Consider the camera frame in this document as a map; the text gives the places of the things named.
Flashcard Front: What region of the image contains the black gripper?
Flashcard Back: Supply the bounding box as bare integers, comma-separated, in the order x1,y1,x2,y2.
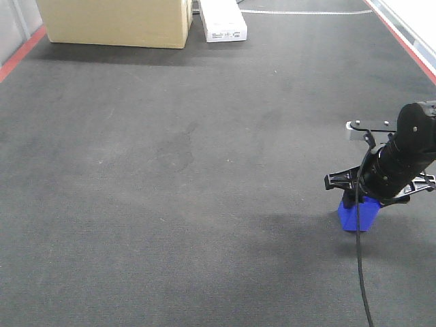
324,167,435,208

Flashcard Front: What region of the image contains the small blue plastic bin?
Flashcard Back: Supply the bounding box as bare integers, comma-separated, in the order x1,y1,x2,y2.
337,192,382,232

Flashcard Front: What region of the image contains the large brown cardboard box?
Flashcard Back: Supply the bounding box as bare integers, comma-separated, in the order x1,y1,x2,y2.
37,0,193,49

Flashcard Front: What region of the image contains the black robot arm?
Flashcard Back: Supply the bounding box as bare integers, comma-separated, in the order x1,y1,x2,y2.
324,101,435,208

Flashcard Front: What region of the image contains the long white flat box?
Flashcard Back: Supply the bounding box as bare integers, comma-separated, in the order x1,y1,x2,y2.
198,0,247,43

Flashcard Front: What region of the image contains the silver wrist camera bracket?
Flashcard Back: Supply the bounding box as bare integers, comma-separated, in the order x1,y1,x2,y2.
345,120,397,141

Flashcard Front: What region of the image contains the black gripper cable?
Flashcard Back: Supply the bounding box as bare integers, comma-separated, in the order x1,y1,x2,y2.
355,134,375,327

